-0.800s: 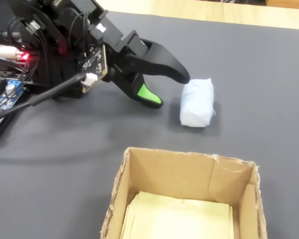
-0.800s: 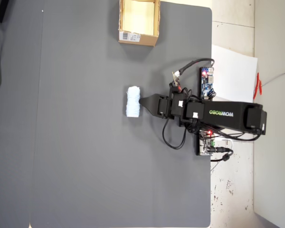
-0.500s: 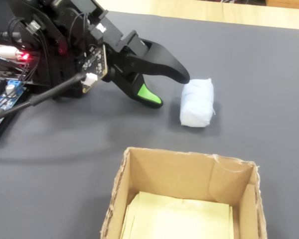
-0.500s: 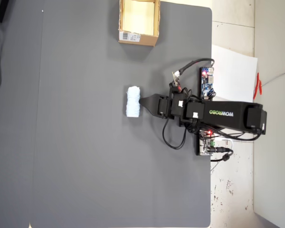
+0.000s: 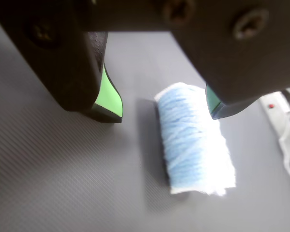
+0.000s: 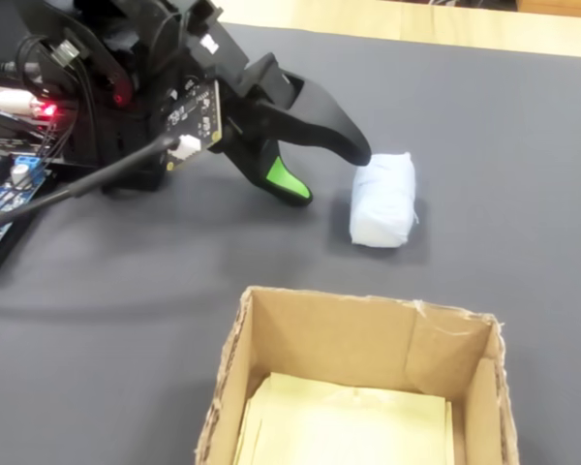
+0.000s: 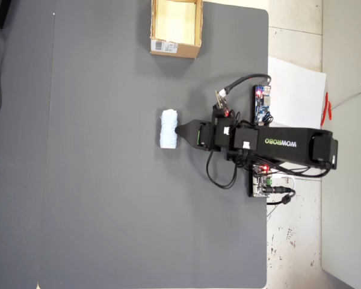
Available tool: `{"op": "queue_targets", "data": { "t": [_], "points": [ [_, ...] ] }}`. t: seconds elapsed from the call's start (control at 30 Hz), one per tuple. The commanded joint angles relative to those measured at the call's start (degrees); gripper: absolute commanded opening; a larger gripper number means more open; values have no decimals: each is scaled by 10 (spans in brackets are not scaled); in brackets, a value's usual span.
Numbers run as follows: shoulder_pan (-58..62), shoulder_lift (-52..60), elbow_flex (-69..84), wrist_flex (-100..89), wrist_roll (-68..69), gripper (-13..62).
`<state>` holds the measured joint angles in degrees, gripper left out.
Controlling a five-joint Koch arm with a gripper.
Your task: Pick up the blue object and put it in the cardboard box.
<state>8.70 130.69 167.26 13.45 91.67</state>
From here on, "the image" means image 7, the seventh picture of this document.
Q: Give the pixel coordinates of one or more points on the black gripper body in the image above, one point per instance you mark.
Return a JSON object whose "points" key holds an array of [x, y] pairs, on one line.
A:
{"points": [[206, 135]]}

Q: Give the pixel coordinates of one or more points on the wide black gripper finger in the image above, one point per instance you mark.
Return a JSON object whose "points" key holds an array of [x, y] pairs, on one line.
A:
{"points": [[189, 132]]}

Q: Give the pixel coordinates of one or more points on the light blue cloth-wrapped block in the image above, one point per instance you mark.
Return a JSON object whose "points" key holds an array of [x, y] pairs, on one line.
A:
{"points": [[168, 129]]}

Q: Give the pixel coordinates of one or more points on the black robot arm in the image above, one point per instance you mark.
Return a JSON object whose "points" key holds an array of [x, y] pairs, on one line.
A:
{"points": [[282, 141]]}

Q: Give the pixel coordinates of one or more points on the open brown cardboard box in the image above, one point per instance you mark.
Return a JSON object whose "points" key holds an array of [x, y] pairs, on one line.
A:
{"points": [[188, 49]]}

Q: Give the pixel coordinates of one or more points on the blue circuit board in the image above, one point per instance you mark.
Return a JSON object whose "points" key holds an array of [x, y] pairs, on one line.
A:
{"points": [[260, 105]]}

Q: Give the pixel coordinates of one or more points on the driver board with green terminal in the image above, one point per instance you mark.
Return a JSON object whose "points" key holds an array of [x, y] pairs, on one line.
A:
{"points": [[260, 183]]}

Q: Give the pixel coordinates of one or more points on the white barcode label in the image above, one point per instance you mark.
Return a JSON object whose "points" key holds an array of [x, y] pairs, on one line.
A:
{"points": [[164, 46]]}

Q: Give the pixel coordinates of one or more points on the grey table mat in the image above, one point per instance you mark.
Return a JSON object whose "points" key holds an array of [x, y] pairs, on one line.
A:
{"points": [[108, 180]]}

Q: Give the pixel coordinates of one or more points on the white paper sheet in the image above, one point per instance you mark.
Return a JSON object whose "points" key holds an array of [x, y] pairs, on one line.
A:
{"points": [[298, 90]]}

